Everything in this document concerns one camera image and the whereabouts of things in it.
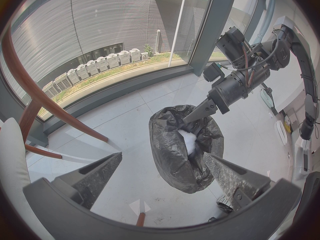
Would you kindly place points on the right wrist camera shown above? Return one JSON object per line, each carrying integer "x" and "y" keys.
{"x": 212, "y": 71}

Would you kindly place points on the window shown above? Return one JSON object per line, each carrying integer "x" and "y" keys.
{"x": 217, "y": 21}

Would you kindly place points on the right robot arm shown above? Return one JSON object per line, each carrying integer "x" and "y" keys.
{"x": 275, "y": 54}

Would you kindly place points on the black plastic bag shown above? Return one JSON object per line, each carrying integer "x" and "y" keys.
{"x": 170, "y": 154}

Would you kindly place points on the white paper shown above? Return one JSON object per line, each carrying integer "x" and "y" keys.
{"x": 188, "y": 140}

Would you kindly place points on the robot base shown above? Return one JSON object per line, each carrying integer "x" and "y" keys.
{"x": 298, "y": 166}

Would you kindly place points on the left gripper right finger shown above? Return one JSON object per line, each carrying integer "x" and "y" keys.
{"x": 230, "y": 181}

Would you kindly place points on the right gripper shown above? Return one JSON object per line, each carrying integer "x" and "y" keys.
{"x": 232, "y": 89}

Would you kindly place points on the wooden chair with white cushions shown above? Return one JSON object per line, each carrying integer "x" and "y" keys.
{"x": 62, "y": 114}

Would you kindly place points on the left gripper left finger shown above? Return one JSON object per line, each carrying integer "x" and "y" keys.
{"x": 100, "y": 179}

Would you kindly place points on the blue-green curtain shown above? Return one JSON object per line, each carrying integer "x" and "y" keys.
{"x": 268, "y": 9}

